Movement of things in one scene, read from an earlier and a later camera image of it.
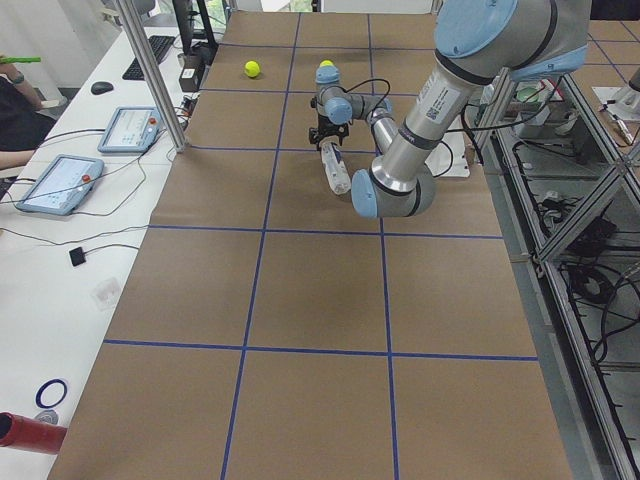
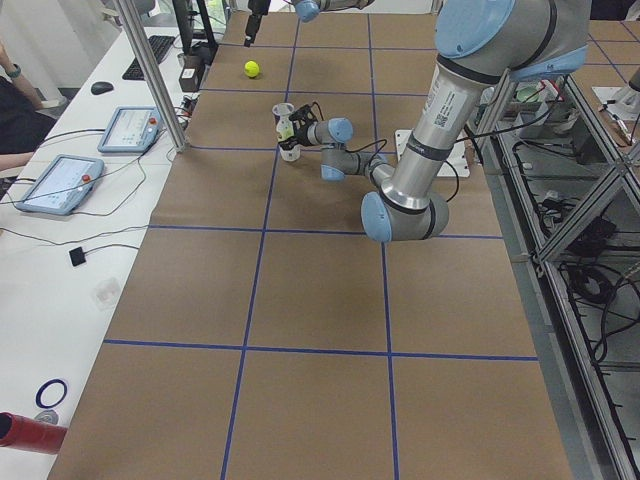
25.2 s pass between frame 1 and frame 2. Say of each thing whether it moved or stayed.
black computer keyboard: stayed
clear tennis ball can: moved
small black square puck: stayed
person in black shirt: stayed
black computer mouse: stayed
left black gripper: moved
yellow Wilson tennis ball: moved
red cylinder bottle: stayed
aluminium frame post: stayed
